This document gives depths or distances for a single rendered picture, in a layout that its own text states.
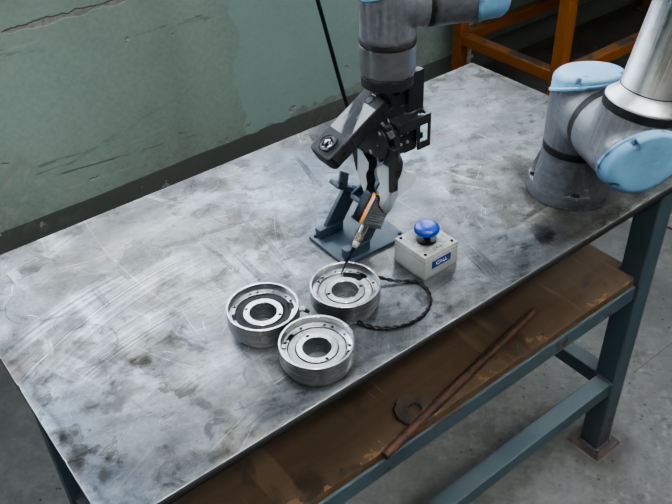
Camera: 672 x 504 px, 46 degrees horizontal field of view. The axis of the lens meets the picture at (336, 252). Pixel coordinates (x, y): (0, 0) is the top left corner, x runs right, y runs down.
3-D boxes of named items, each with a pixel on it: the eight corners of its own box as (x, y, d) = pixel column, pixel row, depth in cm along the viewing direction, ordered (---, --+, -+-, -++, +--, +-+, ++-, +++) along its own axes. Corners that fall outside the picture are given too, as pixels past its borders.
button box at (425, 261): (424, 282, 122) (425, 257, 119) (394, 260, 126) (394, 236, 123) (461, 261, 125) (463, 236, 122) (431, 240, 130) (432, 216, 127)
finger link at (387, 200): (423, 208, 116) (420, 151, 111) (392, 223, 113) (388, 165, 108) (409, 200, 118) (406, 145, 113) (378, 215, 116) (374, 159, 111)
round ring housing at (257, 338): (235, 358, 110) (232, 337, 108) (223, 310, 118) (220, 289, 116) (308, 343, 112) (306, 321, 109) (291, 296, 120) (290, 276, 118)
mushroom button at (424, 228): (425, 260, 122) (426, 235, 119) (407, 248, 124) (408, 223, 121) (443, 250, 124) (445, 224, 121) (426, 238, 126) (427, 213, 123)
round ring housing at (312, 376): (368, 349, 111) (368, 328, 108) (333, 400, 103) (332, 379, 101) (303, 327, 115) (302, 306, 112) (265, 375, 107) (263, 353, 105)
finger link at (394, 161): (405, 193, 111) (401, 135, 106) (396, 197, 110) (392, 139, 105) (383, 182, 114) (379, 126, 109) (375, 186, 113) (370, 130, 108)
